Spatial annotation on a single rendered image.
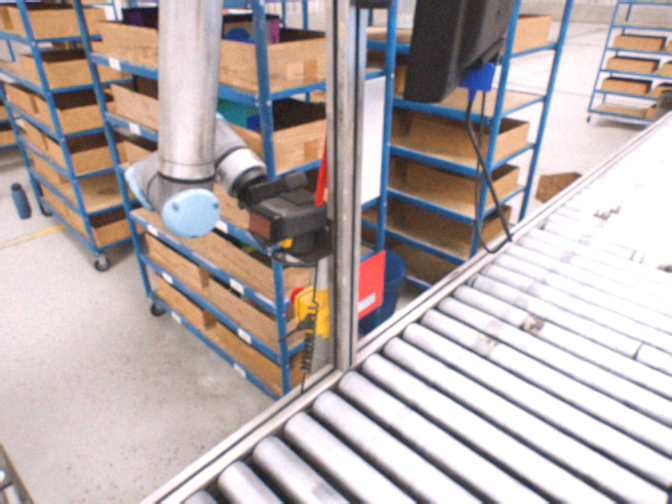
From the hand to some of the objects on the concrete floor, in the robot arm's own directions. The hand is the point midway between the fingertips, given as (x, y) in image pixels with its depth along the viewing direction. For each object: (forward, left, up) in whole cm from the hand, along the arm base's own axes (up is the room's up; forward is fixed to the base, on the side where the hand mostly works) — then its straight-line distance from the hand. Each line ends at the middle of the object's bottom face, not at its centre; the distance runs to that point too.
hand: (318, 256), depth 82 cm
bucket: (-47, +95, -94) cm, 141 cm away
